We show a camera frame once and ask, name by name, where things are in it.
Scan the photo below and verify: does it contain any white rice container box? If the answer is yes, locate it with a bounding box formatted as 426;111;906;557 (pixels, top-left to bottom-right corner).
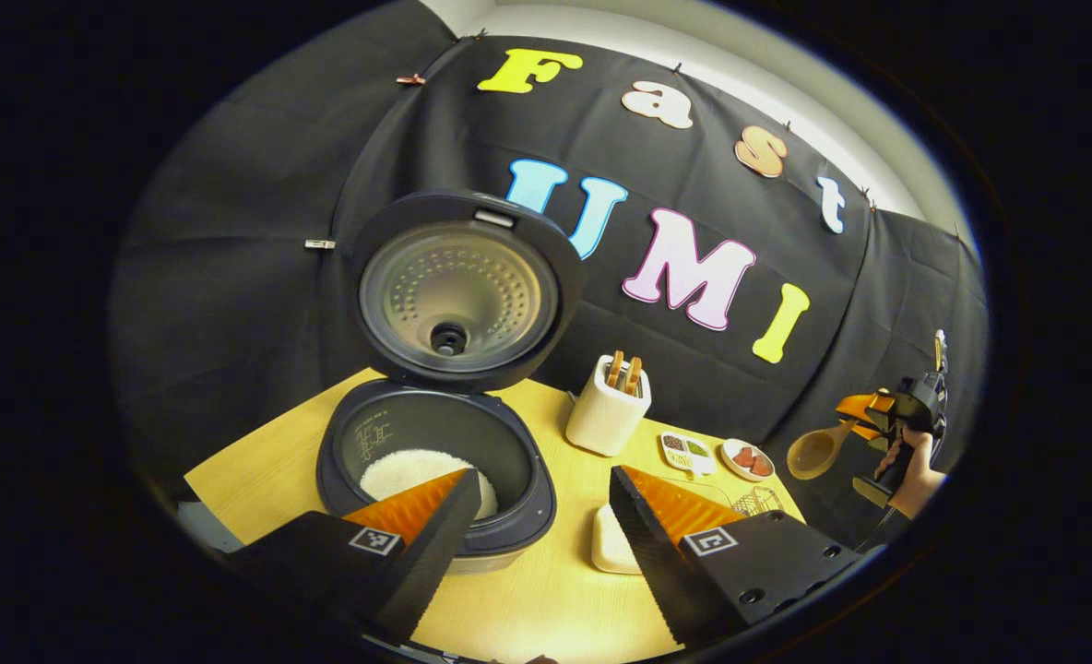
591;504;645;575

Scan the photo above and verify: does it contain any metal wire chopstick holder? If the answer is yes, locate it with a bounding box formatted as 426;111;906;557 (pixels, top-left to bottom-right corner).
730;486;784;517

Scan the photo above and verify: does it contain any white rice heap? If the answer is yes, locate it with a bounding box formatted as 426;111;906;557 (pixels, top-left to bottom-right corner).
359;449;499;520

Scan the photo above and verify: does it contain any white divided bean dish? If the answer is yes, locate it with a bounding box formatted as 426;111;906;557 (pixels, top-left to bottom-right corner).
659;432;717;477

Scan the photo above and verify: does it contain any dark grey rice cooker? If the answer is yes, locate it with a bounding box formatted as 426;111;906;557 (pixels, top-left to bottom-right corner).
315;189;586;575

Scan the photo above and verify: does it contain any white toaster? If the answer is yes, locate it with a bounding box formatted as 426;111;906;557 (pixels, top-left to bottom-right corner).
565;350;653;457

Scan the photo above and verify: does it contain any wooden spoon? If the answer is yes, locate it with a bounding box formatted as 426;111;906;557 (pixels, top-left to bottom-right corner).
787;418;865;480

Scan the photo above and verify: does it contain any white round plate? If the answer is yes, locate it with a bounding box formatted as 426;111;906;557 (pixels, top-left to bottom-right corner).
720;438;776;482

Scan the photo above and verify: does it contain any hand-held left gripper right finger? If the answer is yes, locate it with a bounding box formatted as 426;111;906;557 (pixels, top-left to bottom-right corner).
609;466;866;647

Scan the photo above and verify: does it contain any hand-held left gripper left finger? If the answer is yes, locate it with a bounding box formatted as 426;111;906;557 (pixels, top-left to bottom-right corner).
232;468;483;645

